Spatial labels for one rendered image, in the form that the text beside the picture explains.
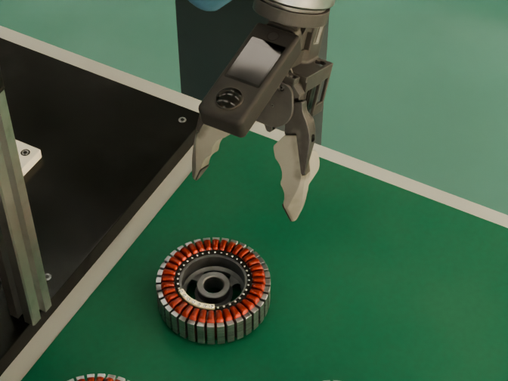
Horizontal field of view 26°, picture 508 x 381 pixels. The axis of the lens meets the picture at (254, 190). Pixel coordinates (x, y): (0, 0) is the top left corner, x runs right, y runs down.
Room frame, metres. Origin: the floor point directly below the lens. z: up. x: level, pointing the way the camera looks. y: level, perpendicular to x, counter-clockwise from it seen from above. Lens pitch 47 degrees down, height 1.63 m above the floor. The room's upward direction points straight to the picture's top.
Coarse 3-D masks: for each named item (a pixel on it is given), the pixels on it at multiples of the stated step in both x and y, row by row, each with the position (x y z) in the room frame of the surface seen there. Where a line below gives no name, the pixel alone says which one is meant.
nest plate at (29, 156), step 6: (18, 144) 0.86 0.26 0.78; (24, 144) 0.86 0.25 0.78; (18, 150) 0.85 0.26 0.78; (24, 150) 0.85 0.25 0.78; (30, 150) 0.85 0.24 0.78; (36, 150) 0.85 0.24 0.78; (24, 156) 0.84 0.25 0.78; (30, 156) 0.84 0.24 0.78; (36, 156) 0.85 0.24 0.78; (24, 162) 0.84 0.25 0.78; (30, 162) 0.84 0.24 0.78; (36, 162) 0.85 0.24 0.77; (24, 168) 0.83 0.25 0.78; (30, 168) 0.84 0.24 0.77; (24, 174) 0.83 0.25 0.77
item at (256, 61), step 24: (264, 24) 0.81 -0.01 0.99; (240, 48) 0.78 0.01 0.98; (264, 48) 0.78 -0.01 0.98; (288, 48) 0.78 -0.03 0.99; (240, 72) 0.75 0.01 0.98; (264, 72) 0.75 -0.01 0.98; (216, 96) 0.73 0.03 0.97; (240, 96) 0.72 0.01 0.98; (264, 96) 0.73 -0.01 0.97; (216, 120) 0.71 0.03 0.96; (240, 120) 0.70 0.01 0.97
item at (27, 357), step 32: (0, 32) 1.10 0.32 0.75; (96, 64) 1.04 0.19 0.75; (160, 96) 0.98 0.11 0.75; (256, 128) 0.92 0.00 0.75; (352, 160) 0.87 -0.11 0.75; (160, 192) 0.82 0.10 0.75; (416, 192) 0.82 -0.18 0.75; (128, 224) 0.78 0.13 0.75; (64, 320) 0.65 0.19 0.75; (32, 352) 0.61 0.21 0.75
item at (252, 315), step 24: (216, 240) 0.72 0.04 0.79; (168, 264) 0.69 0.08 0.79; (192, 264) 0.69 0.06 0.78; (216, 264) 0.70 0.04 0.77; (240, 264) 0.69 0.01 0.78; (264, 264) 0.69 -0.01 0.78; (168, 288) 0.66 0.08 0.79; (240, 288) 0.68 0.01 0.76; (264, 288) 0.66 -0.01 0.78; (168, 312) 0.64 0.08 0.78; (192, 312) 0.63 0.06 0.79; (216, 312) 0.63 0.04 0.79; (240, 312) 0.63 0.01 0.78; (264, 312) 0.65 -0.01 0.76; (192, 336) 0.62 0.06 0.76; (216, 336) 0.62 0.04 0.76; (240, 336) 0.62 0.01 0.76
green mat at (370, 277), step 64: (192, 192) 0.82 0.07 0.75; (256, 192) 0.82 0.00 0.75; (320, 192) 0.82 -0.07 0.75; (384, 192) 0.82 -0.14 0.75; (128, 256) 0.73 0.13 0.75; (320, 256) 0.73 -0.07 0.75; (384, 256) 0.73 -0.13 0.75; (448, 256) 0.73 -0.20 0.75; (128, 320) 0.65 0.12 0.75; (320, 320) 0.65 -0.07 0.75; (384, 320) 0.65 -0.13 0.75; (448, 320) 0.65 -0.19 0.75
